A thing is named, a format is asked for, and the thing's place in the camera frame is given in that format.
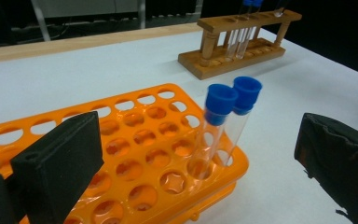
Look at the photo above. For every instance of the grey metal stand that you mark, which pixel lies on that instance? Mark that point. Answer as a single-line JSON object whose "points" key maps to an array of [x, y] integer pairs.
{"points": [[87, 7]]}

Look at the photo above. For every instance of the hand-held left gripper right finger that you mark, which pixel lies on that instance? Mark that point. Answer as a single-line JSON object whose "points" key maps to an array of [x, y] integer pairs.
{"points": [[341, 161]]}

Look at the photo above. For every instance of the orange plastic test tube rack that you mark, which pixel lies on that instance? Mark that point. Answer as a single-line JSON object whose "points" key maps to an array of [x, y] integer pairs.
{"points": [[240, 166]]}

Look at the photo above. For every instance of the white table cover sheet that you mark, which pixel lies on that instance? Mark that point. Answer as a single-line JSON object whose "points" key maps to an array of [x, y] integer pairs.
{"points": [[136, 62]]}

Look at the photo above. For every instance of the wooden test tube rack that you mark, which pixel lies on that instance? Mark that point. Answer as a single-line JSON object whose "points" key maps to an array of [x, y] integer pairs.
{"points": [[205, 70]]}

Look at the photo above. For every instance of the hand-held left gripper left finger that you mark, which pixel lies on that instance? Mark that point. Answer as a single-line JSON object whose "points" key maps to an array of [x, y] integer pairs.
{"points": [[59, 161]]}

